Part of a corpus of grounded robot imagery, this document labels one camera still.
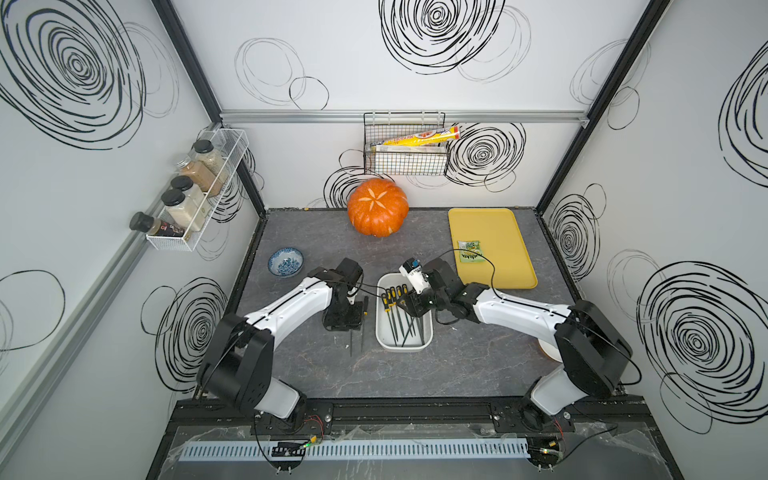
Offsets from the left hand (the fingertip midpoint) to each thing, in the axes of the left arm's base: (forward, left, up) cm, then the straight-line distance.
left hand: (355, 327), depth 84 cm
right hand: (+7, -13, +4) cm, 15 cm away
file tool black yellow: (-3, +2, -6) cm, 7 cm away
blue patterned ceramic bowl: (+24, +27, -3) cm, 36 cm away
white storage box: (+2, -12, -5) cm, 13 cm away
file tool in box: (+2, -19, -5) cm, 20 cm away
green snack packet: (+32, -38, -4) cm, 50 cm away
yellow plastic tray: (+26, -50, -3) cm, 57 cm away
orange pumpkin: (+41, -4, +8) cm, 42 cm away
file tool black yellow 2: (+7, -9, -4) cm, 12 cm away
